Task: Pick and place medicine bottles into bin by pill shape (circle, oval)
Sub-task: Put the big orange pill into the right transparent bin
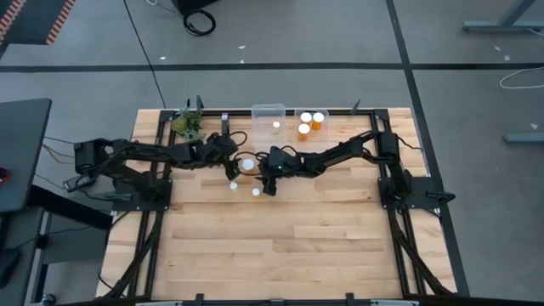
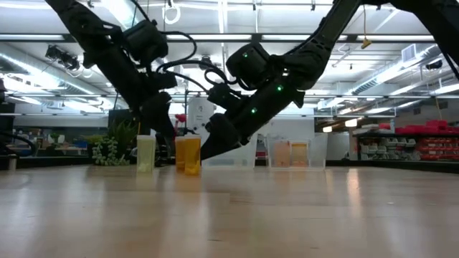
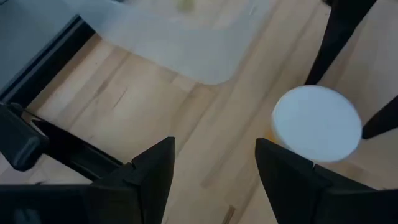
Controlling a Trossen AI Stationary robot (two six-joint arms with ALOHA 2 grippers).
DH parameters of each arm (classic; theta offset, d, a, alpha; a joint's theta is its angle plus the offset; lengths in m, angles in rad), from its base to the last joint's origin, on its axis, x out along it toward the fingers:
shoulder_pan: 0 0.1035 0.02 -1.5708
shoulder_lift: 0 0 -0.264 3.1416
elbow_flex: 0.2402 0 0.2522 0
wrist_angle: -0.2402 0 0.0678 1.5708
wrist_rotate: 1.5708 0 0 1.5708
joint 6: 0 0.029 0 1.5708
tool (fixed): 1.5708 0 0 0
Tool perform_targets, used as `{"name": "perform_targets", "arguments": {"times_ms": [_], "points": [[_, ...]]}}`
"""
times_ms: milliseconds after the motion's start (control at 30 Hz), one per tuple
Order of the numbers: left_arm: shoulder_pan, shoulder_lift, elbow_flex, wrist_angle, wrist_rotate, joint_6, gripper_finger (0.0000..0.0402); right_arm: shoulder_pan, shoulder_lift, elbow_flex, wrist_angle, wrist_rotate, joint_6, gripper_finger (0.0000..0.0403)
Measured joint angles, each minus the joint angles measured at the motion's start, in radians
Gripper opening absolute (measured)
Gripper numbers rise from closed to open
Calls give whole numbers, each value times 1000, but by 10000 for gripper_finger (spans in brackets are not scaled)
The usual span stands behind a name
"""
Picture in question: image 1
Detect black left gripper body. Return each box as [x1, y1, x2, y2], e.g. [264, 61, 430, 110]
[218, 150, 242, 169]

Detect clear plastic bin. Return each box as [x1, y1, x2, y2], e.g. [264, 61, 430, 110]
[251, 103, 287, 150]
[293, 107, 331, 144]

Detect artificial green succulent plant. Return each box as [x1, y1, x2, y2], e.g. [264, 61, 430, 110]
[171, 106, 208, 144]

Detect black desk crossbar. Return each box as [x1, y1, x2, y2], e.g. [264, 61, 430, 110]
[25, 183, 114, 231]

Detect black power brick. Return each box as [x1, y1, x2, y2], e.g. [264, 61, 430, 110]
[62, 173, 98, 192]

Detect black equipment base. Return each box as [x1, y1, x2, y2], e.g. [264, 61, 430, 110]
[172, 0, 222, 14]

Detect black desk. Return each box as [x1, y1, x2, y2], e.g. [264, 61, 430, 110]
[0, 98, 53, 213]

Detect black device with light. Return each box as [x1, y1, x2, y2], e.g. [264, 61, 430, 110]
[0, 247, 22, 295]

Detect black mat orange striped edges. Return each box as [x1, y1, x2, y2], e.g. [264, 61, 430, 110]
[0, 0, 77, 46]

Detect grey floor bar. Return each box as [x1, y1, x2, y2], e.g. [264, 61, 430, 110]
[504, 132, 544, 145]

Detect black aluminium table frame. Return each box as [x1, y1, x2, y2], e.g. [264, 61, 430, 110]
[99, 108, 460, 306]

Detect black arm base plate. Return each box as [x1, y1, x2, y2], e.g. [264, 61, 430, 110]
[377, 175, 456, 210]
[110, 178, 172, 213]

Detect coiled black floor cable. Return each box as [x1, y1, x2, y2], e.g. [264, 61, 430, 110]
[182, 8, 217, 37]

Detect thin black floor cable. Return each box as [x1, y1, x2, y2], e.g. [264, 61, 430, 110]
[122, 0, 167, 110]

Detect white floor cable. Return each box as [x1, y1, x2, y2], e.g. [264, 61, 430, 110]
[499, 65, 544, 90]

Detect grey table leg frame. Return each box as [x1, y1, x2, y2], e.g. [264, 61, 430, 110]
[462, 0, 544, 34]

